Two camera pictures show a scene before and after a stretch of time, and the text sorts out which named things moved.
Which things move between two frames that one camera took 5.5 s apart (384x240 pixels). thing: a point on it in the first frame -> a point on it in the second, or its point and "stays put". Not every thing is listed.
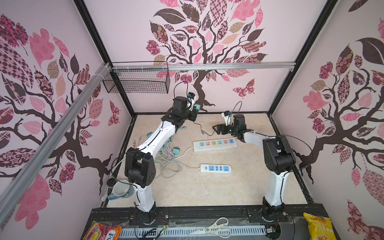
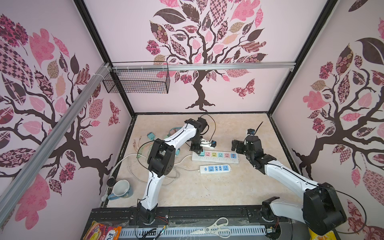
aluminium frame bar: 93,87 stays put
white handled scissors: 219,228 stays put
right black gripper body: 230,129 -> 242,149
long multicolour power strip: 201,145 -> 216,156
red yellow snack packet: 100,231 stays put
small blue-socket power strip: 215,168 stays put
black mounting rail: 235,216 stays put
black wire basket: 152,77 stays put
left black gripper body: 190,115 -> 195,141
